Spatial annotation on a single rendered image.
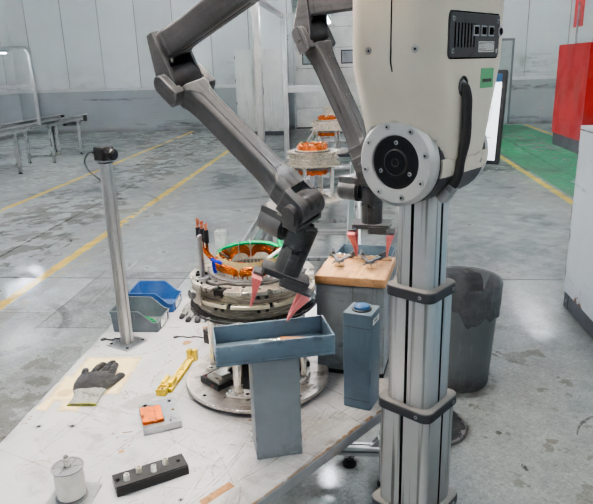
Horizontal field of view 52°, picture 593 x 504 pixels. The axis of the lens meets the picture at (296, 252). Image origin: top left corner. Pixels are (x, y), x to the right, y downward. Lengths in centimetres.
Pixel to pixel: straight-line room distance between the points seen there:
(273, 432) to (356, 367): 28
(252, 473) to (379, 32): 91
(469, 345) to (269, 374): 192
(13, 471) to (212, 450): 43
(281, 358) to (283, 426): 17
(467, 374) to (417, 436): 188
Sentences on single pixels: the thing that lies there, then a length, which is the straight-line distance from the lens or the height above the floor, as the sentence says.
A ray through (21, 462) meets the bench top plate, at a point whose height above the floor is 78.
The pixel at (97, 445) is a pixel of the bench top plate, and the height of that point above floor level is 78.
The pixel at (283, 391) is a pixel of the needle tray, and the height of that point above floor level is 94.
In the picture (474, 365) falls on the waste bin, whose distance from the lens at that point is 318.
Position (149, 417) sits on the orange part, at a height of 81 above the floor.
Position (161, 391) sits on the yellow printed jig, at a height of 80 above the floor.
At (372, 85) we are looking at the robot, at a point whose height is 156.
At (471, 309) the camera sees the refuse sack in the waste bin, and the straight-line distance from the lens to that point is 301.
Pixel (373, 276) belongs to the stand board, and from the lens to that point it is 161.
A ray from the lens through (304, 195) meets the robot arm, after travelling 117.
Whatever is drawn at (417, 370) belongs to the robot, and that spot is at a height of 101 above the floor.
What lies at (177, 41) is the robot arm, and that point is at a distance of 128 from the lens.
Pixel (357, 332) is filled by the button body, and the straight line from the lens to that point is 147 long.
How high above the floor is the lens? 160
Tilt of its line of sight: 17 degrees down
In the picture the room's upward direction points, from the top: 2 degrees counter-clockwise
